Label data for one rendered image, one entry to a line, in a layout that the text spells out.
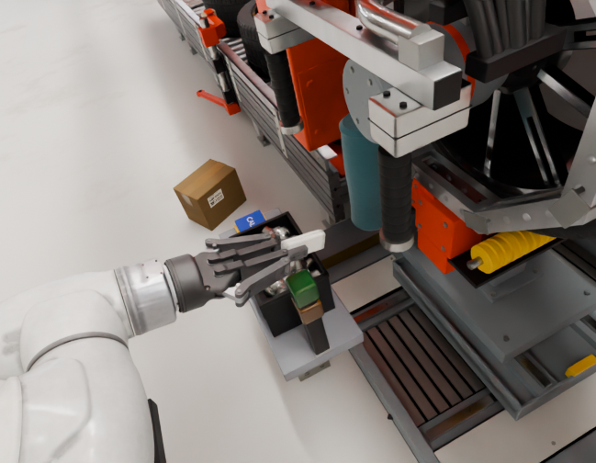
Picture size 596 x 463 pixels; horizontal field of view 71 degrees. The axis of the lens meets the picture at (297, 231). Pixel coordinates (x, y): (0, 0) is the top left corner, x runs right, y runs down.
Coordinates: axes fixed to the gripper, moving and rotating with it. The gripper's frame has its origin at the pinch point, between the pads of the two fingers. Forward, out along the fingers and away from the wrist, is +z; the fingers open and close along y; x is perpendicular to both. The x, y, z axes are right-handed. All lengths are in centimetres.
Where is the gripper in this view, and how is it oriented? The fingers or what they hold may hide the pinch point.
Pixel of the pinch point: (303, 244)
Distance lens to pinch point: 63.7
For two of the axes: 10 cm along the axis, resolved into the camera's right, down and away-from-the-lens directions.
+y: -4.8, -5.6, 6.7
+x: -0.5, 7.8, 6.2
